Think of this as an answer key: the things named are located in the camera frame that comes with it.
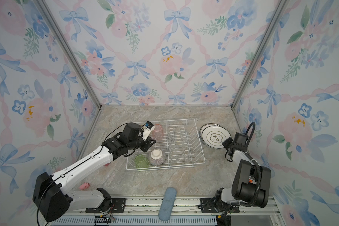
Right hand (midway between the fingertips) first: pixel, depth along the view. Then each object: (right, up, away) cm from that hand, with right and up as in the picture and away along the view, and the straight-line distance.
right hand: (227, 140), depth 93 cm
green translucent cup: (-55, -11, -9) cm, 57 cm away
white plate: (-8, +3, +5) cm, 10 cm away
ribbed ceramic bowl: (-46, -9, -8) cm, 47 cm away
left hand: (-47, +3, -15) cm, 49 cm away
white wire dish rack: (-33, -4, +4) cm, 33 cm away
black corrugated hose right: (-6, 0, -36) cm, 37 cm away
